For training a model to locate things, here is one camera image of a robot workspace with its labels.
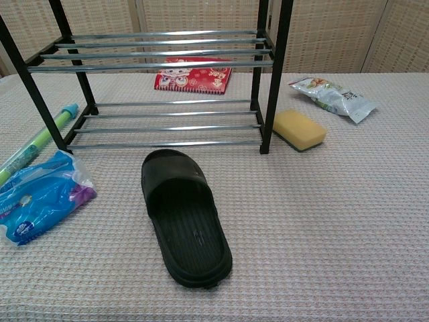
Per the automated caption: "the black rubber slipper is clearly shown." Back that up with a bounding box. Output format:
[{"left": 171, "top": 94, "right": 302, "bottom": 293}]
[{"left": 141, "top": 149, "right": 233, "bottom": 289}]

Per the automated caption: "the black metal shoe rack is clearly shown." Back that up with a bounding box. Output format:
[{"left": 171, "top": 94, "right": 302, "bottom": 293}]
[{"left": 0, "top": 0, "right": 294, "bottom": 156}]

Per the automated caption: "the red patterned packet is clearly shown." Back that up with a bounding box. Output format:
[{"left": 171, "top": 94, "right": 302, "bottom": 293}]
[{"left": 154, "top": 56, "right": 233, "bottom": 96}]

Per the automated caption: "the yellow sponge with green base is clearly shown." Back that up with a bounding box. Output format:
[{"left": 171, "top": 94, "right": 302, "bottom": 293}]
[{"left": 272, "top": 109, "right": 328, "bottom": 152}]

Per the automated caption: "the beige textured tablecloth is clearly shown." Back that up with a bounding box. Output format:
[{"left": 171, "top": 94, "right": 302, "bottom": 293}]
[{"left": 0, "top": 72, "right": 429, "bottom": 322}]

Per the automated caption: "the white snack bag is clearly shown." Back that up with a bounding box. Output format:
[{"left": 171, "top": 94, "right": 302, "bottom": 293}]
[{"left": 288, "top": 76, "right": 377, "bottom": 124}]

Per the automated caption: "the woven folding screen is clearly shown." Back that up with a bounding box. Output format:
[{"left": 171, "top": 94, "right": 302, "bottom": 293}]
[{"left": 0, "top": 0, "right": 429, "bottom": 78}]

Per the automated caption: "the blue tissue pack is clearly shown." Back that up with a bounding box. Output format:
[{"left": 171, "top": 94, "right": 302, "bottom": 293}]
[{"left": 0, "top": 149, "right": 98, "bottom": 248}]

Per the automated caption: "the green tube with teal cap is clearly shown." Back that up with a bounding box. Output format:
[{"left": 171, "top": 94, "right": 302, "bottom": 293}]
[{"left": 0, "top": 103, "right": 80, "bottom": 185}]

